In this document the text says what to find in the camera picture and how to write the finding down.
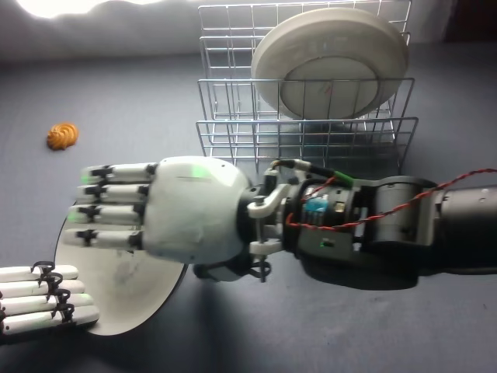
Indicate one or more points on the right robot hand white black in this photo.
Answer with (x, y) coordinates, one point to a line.
(194, 210)

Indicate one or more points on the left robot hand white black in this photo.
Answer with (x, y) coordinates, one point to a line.
(23, 295)

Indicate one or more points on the white plate with dark rim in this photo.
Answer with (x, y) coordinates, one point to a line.
(132, 287)
(310, 46)

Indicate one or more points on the orange swirl cookie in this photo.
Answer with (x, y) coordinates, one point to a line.
(63, 136)

